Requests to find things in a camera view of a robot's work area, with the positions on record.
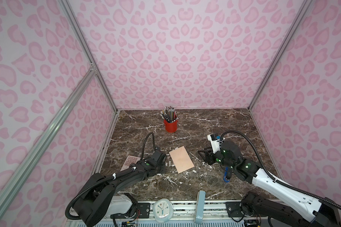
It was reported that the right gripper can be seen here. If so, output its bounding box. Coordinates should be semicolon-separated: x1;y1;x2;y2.
196;146;235;169

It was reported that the blue stapler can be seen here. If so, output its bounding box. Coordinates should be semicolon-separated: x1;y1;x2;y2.
223;167;233;183

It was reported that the pink calculator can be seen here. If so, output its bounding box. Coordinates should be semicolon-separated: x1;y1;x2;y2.
120;156;140;171

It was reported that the coloured pencils bunch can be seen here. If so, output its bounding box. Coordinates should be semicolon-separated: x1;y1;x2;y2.
160;107;178;123

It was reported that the light blue phone stand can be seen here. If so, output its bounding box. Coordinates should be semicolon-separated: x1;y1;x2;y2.
194;190;206;225

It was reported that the red pencil cup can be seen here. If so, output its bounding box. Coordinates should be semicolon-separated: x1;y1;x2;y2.
163;120;178;133

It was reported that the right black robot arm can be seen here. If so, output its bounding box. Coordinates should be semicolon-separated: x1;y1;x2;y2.
198;135;341;227

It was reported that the aluminium frame rail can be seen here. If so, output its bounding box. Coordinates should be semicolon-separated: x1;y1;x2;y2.
65;200;314;227

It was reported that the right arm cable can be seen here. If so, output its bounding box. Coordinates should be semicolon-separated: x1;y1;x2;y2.
219;130;341;218

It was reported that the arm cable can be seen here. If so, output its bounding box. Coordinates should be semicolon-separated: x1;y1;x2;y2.
140;132;157;159
219;130;341;218

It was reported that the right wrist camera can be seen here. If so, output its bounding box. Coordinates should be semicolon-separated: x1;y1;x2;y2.
207;134;224;154

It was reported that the pink envelope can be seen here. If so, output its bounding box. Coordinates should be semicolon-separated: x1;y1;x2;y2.
169;146;194;173

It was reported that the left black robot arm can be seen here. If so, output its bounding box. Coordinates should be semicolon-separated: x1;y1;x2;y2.
64;148;166;227

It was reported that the white alarm clock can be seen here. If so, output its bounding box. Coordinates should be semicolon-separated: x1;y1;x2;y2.
153;199;174;223

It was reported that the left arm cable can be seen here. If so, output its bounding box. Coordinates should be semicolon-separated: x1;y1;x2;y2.
140;132;157;159

